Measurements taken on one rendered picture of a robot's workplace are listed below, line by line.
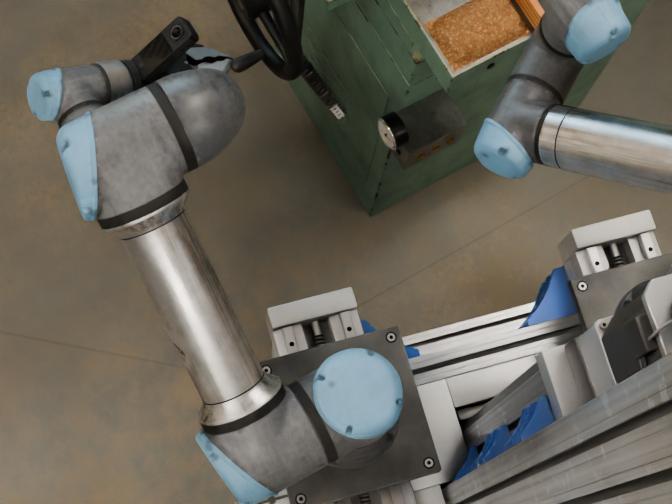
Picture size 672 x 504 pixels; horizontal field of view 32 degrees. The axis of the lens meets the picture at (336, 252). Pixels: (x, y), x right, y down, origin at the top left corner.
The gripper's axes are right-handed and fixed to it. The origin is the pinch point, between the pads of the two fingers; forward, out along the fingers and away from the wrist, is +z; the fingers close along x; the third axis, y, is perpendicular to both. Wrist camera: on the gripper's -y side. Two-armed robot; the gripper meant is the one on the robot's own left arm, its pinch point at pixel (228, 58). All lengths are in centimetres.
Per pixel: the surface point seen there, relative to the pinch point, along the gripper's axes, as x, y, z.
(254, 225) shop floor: 3, 61, 34
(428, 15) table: 18.0, -29.5, 13.7
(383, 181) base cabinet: 15, 30, 45
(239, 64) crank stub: 2.9, -2.1, -0.4
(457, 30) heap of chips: 23.5, -32.5, 13.8
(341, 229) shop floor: 13, 54, 49
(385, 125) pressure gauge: 22.5, -6.6, 16.5
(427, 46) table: 21.7, -26.8, 12.7
